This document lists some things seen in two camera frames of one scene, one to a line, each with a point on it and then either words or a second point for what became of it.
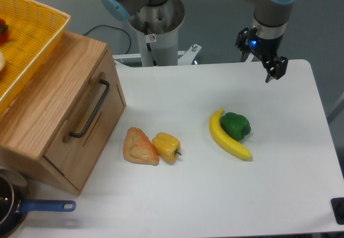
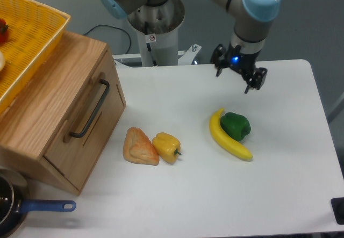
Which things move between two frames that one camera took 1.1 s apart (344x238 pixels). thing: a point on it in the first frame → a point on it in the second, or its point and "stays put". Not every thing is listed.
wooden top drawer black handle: (94, 110) stays put
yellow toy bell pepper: (167, 147) stays put
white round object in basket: (2, 60) stays put
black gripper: (267, 48) → (244, 63)
